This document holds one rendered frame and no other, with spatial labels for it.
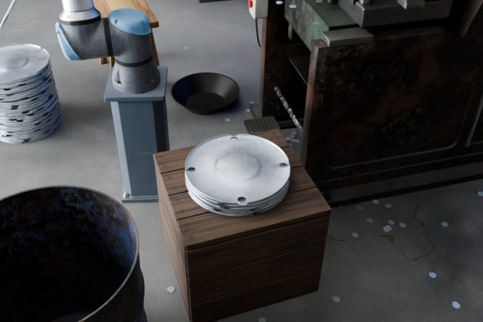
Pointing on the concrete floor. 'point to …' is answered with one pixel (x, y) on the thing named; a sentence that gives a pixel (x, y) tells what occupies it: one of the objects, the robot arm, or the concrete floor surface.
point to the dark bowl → (205, 92)
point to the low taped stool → (106, 3)
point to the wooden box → (241, 242)
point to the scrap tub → (69, 257)
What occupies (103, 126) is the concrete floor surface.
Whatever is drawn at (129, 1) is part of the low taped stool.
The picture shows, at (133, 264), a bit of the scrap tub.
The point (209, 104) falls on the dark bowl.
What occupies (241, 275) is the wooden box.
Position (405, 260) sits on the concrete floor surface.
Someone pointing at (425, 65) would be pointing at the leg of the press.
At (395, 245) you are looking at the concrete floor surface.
